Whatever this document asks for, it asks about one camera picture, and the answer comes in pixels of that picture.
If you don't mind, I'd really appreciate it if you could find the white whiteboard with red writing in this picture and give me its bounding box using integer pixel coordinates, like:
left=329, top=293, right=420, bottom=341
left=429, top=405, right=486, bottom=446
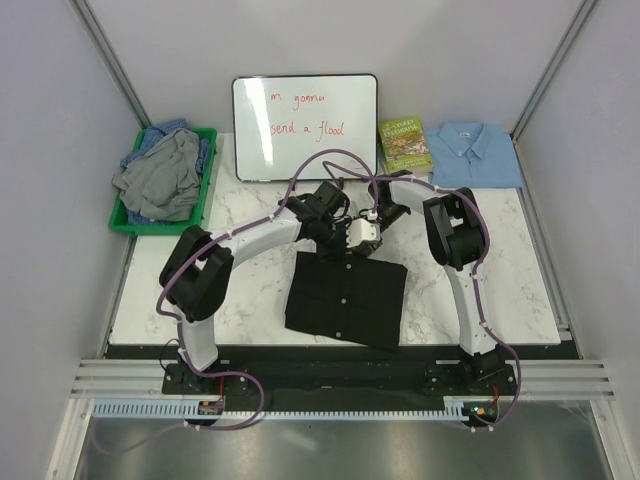
left=232, top=73, right=378, bottom=182

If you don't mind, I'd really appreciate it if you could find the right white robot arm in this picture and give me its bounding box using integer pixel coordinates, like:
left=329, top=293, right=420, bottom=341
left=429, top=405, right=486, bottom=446
left=368, top=173, right=497, bottom=357

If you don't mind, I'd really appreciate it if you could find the grey crumpled shirt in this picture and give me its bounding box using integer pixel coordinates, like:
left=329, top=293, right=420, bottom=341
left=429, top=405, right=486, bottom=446
left=112, top=129, right=201, bottom=222

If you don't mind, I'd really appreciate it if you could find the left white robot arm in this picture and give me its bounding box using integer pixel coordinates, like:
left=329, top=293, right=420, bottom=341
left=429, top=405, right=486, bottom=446
left=156, top=182, right=350, bottom=393

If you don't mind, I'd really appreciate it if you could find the green treehouse book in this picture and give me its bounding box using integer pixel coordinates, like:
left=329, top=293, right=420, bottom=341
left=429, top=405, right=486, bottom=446
left=378, top=117, right=434, bottom=177

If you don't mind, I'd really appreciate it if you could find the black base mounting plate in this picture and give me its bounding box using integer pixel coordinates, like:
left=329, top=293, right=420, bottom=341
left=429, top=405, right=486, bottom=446
left=162, top=346, right=517, bottom=411

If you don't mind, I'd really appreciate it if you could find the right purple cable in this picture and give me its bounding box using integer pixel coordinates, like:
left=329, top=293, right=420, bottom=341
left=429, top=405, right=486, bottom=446
left=322, top=160, right=524, bottom=434

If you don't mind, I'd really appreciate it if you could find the folded light blue shirt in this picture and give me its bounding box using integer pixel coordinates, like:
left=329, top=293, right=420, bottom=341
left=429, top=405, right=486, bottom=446
left=425, top=122, right=523, bottom=189

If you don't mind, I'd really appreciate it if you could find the blue checked shirt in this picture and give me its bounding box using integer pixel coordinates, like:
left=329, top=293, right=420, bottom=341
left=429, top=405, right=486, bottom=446
left=120, top=119, right=212, bottom=226

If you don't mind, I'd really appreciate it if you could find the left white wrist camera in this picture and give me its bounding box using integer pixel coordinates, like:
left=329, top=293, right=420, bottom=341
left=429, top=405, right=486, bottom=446
left=345, top=217, right=381, bottom=249

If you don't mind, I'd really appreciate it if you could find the green plastic bin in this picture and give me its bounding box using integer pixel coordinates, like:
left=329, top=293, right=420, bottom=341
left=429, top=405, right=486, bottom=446
left=108, top=128, right=218, bottom=236

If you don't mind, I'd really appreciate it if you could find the light blue cable duct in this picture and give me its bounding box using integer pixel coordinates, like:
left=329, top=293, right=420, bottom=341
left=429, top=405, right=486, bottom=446
left=91, top=397, right=497, bottom=421

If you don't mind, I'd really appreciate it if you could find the black long sleeve shirt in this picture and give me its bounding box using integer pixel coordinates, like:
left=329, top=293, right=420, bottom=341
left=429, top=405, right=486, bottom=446
left=285, top=252, right=408, bottom=351

